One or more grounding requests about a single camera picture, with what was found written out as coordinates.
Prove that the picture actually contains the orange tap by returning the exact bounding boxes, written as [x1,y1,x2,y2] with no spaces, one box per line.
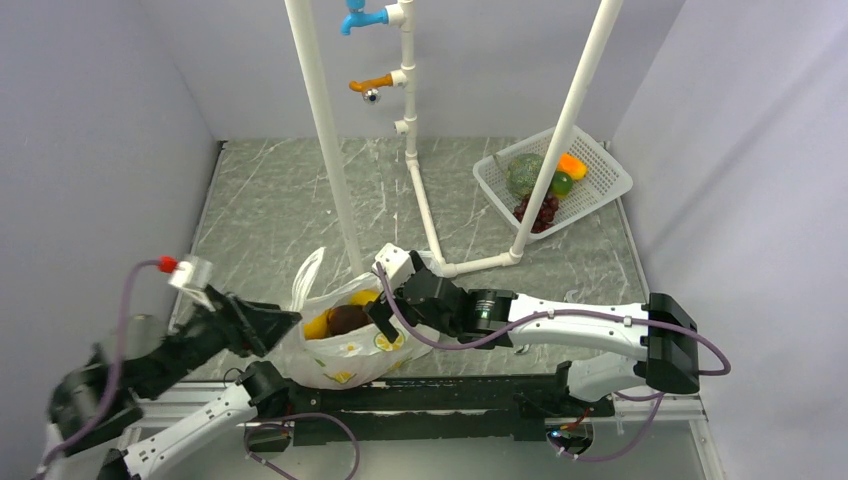
[349,74,394,94]

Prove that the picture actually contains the white printed plastic bag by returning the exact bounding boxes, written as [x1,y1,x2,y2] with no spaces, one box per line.
[270,247,432,390]

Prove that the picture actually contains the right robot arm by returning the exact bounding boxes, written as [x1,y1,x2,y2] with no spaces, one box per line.
[366,249,700,415]

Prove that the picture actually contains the purple fake grapes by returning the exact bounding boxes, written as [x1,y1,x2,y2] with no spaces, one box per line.
[512,193,559,234]

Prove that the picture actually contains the silver metal ball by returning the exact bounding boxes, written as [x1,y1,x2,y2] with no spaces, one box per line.
[362,88,381,105]

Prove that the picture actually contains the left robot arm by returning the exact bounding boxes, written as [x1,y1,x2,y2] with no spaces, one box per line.
[35,287,301,479]

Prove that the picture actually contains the blue tap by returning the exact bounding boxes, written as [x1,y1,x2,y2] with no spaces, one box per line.
[340,0,389,36]

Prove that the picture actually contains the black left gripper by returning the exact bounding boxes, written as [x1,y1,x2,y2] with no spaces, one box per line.
[144,281,303,396]

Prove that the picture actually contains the orange fake fruit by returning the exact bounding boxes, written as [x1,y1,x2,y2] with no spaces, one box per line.
[557,153,588,181]

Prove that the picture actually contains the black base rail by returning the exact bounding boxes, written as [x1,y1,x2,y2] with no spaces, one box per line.
[220,374,614,446]

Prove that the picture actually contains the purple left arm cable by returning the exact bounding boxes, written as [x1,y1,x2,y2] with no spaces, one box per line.
[29,259,361,480]

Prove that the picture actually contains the brown fake fruit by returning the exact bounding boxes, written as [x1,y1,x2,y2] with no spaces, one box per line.
[327,305,372,337]

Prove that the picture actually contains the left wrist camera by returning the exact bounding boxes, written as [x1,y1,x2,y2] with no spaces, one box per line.
[158,255,213,300]

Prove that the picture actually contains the white plastic basket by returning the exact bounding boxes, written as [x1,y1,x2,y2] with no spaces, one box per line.
[472,127,633,243]

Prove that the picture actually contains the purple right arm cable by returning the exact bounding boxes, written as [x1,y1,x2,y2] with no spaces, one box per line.
[374,261,733,464]

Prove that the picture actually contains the green fake melon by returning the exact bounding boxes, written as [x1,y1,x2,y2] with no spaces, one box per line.
[505,153,544,200]

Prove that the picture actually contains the yellow fake bananas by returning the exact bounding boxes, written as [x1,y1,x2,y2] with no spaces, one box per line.
[303,290,379,340]

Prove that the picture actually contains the green fake lime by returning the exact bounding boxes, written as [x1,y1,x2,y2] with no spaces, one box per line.
[549,171,575,199]

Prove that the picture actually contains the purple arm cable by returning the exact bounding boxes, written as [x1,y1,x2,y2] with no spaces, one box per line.
[374,261,733,464]
[29,259,361,480]

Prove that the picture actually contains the white pvc pipe frame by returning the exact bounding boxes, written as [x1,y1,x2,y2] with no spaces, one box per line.
[285,1,622,277]

